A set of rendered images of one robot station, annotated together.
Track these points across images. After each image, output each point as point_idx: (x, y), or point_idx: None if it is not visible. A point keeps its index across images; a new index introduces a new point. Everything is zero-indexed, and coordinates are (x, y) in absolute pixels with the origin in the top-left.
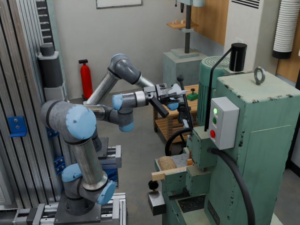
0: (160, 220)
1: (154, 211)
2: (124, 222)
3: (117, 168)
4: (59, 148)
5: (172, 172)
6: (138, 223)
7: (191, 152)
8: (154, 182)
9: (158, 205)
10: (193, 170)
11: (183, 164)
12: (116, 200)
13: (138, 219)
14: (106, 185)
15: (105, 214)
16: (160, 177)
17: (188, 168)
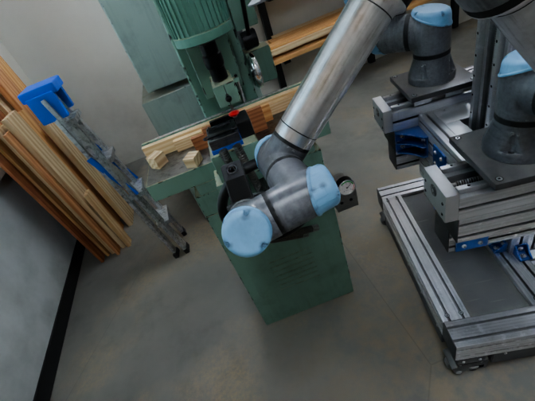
0: (367, 361)
1: None
2: (419, 271)
3: (448, 228)
4: None
5: (292, 85)
6: (414, 350)
7: (255, 14)
8: (341, 177)
9: (333, 174)
10: (260, 44)
11: (277, 121)
12: (385, 109)
13: (416, 359)
14: None
15: (395, 100)
16: None
17: (267, 44)
